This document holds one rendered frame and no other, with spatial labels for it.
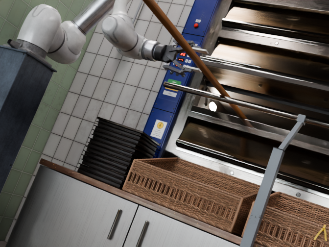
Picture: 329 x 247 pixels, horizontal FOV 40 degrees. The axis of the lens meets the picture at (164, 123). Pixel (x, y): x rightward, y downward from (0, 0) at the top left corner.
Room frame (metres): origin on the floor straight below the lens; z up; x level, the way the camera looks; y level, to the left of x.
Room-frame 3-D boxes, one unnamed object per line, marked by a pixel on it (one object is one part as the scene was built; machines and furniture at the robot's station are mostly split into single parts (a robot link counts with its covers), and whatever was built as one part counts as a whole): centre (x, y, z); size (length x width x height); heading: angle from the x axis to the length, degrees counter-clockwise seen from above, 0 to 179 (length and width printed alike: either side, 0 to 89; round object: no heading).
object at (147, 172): (2.20, -0.28, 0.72); 0.56 x 0.49 x 0.28; 64
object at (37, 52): (2.11, 0.74, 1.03); 0.22 x 0.18 x 0.06; 150
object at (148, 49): (1.93, 0.17, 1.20); 0.09 x 0.06 x 0.09; 151
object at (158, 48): (1.89, 0.10, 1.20); 0.09 x 0.07 x 0.08; 61
